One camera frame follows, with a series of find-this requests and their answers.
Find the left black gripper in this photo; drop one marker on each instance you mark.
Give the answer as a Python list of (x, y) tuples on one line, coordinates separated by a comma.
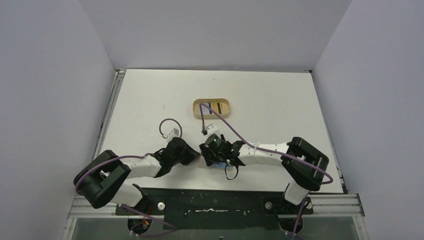
[(187, 155)]

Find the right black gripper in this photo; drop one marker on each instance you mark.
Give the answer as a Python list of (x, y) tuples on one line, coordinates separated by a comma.
[(208, 156)]

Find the beige leather card holder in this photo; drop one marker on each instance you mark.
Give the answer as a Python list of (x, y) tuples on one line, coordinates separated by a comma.
[(218, 165)]

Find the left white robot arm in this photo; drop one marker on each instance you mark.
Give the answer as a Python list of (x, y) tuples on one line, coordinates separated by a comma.
[(103, 181)]

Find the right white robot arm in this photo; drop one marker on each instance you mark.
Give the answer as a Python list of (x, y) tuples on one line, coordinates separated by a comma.
[(304, 163)]

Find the white striped card in tray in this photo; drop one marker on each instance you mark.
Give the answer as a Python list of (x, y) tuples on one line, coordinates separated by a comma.
[(205, 108)]

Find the yellow striped card in tray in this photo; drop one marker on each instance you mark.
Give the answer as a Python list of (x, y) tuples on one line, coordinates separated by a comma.
[(217, 107)]

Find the oval wooden tray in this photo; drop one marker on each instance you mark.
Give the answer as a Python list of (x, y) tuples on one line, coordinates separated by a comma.
[(226, 110)]

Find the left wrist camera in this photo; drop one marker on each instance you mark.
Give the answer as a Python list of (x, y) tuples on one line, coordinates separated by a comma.
[(172, 134)]

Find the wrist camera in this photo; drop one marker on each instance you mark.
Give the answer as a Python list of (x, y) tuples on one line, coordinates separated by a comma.
[(172, 134), (210, 129)]

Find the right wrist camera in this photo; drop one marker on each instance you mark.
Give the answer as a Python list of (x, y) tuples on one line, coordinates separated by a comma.
[(210, 129)]

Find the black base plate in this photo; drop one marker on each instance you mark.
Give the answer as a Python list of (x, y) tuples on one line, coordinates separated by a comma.
[(189, 209)]

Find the left side aluminium rail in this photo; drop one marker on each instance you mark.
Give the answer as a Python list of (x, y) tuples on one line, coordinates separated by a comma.
[(113, 96)]

